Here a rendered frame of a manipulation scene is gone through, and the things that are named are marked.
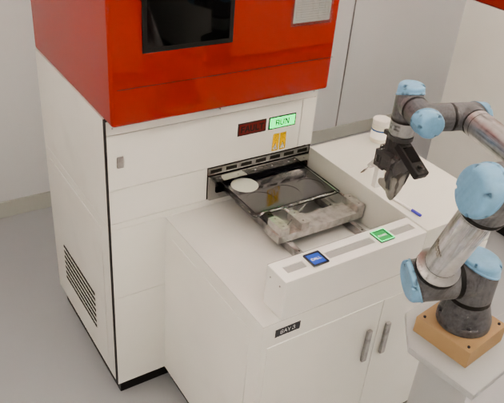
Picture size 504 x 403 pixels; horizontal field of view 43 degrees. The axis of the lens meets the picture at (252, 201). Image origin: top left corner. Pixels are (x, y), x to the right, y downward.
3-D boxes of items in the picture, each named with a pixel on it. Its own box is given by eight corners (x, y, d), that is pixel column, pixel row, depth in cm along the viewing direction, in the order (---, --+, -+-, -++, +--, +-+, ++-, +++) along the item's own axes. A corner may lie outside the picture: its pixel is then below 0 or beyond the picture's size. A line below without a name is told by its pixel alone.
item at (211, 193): (206, 198, 232) (207, 176, 227) (304, 173, 253) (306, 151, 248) (208, 201, 230) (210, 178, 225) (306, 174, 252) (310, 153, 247)
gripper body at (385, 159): (390, 161, 194) (398, 124, 188) (410, 173, 188) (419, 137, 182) (371, 165, 190) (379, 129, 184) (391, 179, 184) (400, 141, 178)
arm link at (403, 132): (423, 123, 179) (402, 128, 175) (420, 137, 182) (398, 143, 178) (405, 113, 185) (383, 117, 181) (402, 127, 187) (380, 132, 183)
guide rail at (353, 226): (294, 185, 249) (295, 179, 248) (298, 185, 250) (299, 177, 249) (381, 256, 215) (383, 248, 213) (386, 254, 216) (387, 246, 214)
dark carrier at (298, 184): (205, 168, 241) (206, 167, 240) (281, 150, 258) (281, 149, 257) (255, 214, 217) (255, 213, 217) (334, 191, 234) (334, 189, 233)
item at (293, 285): (262, 301, 191) (266, 264, 183) (398, 251, 218) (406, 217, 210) (280, 321, 184) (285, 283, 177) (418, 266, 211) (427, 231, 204)
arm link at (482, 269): (502, 305, 173) (515, 266, 166) (455, 310, 171) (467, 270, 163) (480, 277, 183) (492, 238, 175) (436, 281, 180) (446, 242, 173)
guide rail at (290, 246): (234, 201, 236) (235, 195, 235) (239, 201, 237) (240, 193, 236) (318, 279, 202) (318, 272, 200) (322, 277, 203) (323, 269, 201)
